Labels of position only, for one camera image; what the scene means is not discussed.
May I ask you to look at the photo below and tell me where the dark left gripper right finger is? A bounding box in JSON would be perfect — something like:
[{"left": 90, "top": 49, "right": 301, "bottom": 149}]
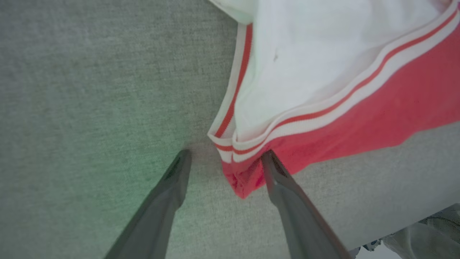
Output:
[{"left": 261, "top": 150, "right": 355, "bottom": 259}]

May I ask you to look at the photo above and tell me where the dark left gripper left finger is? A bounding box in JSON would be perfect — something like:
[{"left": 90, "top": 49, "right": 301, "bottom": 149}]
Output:
[{"left": 104, "top": 149, "right": 192, "bottom": 259}]

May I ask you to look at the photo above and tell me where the red and white basketball jersey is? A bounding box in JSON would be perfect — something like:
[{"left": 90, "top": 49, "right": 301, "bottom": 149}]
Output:
[{"left": 207, "top": 0, "right": 460, "bottom": 200}]

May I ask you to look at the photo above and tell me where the grey fabric sofa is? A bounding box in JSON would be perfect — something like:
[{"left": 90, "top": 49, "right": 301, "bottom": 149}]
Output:
[{"left": 0, "top": 0, "right": 460, "bottom": 259}]

